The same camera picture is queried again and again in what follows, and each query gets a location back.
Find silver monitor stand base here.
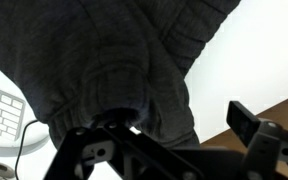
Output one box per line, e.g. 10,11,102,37
0,131,52,180

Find dark grey sweatpants cloth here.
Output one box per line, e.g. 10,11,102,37
0,0,241,148

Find wooden partition board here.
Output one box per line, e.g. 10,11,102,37
202,99,288,180

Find black cable on desk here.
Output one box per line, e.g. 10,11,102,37
14,119,40,180

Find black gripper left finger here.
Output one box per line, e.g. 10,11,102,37
93,116,172,161

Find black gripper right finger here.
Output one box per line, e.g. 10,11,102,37
225,100,285,158

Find white keyboard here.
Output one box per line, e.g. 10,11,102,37
0,90,25,141

